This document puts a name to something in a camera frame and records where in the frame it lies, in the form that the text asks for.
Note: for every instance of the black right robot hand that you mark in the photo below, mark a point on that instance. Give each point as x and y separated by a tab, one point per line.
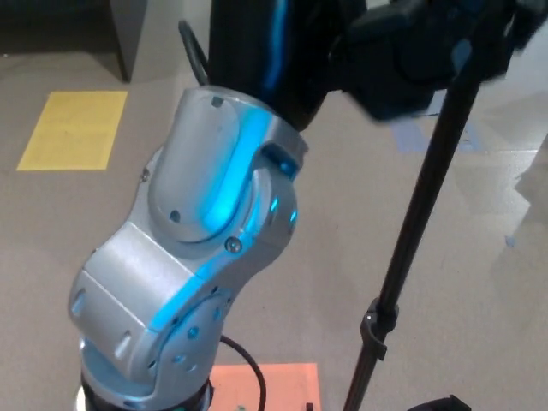
441	404

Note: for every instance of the black telescopic phone stand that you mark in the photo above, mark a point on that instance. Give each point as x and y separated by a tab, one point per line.
411	222

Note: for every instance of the orange rectangular floor marker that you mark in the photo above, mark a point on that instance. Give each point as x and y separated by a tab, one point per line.
291	385

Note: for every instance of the torn blue tape floor marker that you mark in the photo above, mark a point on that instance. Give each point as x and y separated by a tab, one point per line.
404	142

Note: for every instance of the yellow rectangular floor marker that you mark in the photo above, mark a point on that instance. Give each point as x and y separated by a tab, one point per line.
73	130

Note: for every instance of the small blue tape scrap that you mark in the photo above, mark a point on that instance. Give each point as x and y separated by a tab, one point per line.
510	242

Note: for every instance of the dark furniture side panel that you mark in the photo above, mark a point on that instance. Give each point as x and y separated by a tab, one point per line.
130	38

